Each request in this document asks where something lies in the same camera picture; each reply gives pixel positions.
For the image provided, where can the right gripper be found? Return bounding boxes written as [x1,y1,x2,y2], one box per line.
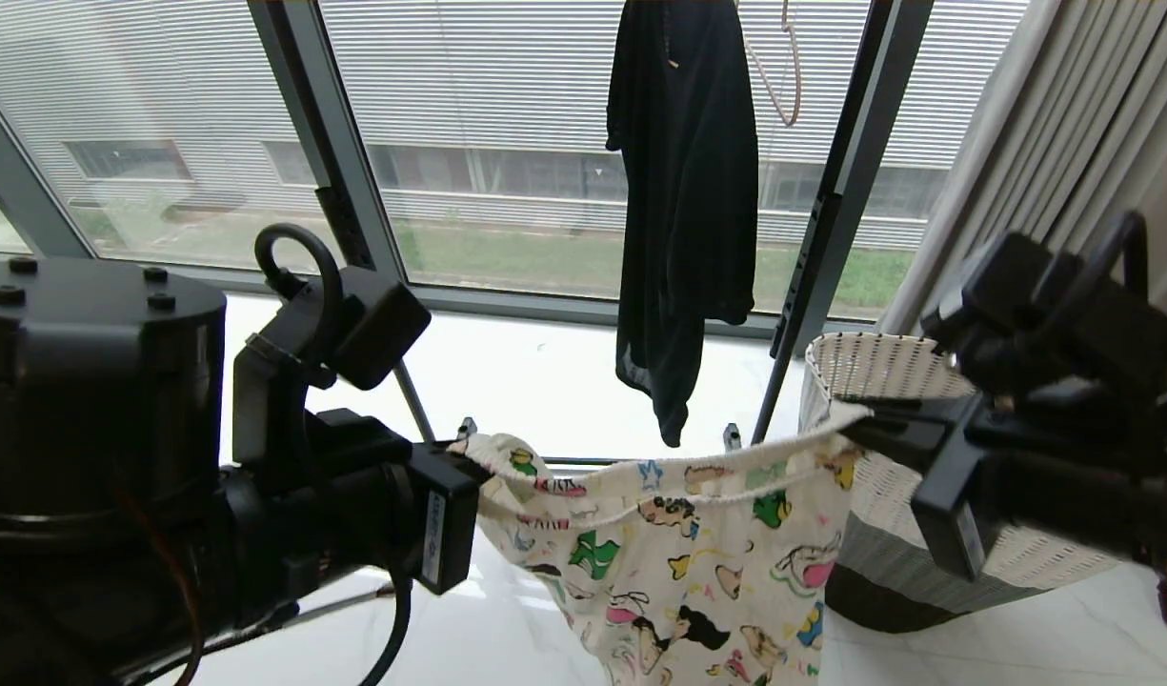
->
[835,393,1151,584]

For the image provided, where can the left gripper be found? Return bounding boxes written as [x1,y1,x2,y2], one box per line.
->
[302,410,481,598]

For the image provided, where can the cream printed garment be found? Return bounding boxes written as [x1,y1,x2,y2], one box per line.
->
[447,400,875,686]

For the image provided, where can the black T-shirt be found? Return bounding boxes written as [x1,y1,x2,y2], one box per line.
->
[605,0,761,449]

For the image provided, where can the white laundry basket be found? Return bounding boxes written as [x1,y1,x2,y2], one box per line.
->
[800,332,1122,636]

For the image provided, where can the black clothes rack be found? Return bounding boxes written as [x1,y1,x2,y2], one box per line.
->
[250,0,932,470]

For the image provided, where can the beige curtain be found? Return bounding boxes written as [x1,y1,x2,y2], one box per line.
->
[874,0,1167,344]

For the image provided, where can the window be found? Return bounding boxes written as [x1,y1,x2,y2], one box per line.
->
[0,0,1032,340]

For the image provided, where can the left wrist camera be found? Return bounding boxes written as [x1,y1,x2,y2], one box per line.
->
[232,267,434,470]

